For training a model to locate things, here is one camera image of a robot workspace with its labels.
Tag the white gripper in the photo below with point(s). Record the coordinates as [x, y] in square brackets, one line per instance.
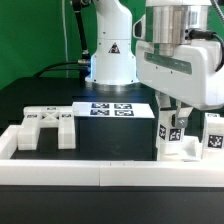
[189, 76]

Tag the white base tag sheet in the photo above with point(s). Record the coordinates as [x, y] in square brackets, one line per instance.
[112, 110]

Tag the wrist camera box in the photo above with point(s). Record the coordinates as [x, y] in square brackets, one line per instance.
[139, 28]

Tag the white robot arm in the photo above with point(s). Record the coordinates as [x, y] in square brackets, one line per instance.
[169, 49]

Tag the white chair back part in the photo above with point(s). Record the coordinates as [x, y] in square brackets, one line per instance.
[37, 118]

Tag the white obstacle fence wall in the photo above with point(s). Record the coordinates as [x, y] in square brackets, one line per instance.
[102, 173]

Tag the white chair seat part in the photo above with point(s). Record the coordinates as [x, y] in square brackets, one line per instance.
[188, 149]

